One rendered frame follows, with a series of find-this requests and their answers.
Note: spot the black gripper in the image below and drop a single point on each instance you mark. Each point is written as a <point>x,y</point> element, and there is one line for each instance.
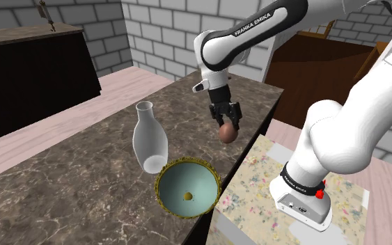
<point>221,99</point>

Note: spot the brown egg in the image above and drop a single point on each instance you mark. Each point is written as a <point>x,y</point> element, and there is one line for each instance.
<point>228,132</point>

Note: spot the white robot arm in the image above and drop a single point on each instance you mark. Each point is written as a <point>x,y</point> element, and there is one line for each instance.
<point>348,112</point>

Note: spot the pale green gold-rimmed bowl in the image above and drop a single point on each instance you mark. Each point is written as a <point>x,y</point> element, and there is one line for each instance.
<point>186,188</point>

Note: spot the white glass bottle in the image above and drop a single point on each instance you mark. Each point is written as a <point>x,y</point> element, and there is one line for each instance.
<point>149,140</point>

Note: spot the floral patterned robot stand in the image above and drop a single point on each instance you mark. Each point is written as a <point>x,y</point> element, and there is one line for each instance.
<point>253,200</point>

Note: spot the brown wooden door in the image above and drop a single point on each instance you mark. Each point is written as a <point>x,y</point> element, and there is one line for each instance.
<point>314,71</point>

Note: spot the dark cabinet with brown top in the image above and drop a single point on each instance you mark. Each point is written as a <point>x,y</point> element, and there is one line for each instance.
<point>29,84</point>

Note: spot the brown corkscrew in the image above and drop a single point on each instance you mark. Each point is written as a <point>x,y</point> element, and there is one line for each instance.
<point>46,14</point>

